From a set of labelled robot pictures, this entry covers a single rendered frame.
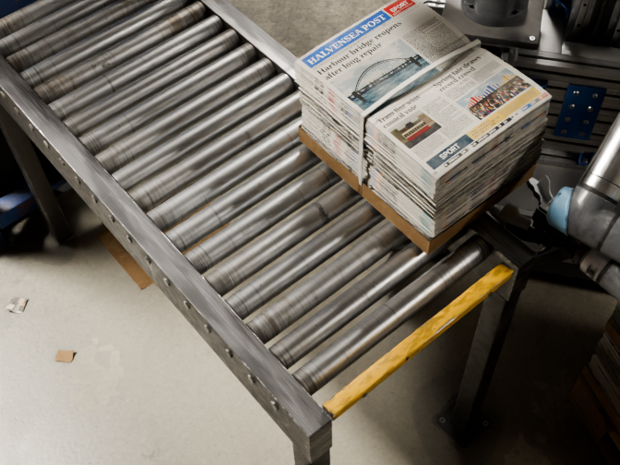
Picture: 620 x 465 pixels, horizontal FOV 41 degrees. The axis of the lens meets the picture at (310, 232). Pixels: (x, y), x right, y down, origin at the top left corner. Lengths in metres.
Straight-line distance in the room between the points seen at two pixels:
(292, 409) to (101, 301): 1.22
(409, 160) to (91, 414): 1.29
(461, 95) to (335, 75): 0.23
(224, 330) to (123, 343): 0.98
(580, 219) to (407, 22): 0.49
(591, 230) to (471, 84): 0.33
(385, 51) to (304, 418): 0.68
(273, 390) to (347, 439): 0.84
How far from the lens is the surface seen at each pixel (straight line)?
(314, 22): 3.24
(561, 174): 2.53
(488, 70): 1.57
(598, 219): 1.51
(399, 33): 1.62
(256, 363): 1.46
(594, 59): 2.10
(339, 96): 1.50
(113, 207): 1.69
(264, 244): 1.59
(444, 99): 1.51
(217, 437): 2.28
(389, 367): 1.43
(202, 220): 1.63
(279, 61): 1.91
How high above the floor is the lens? 2.10
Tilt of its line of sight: 54 degrees down
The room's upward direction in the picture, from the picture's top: 3 degrees counter-clockwise
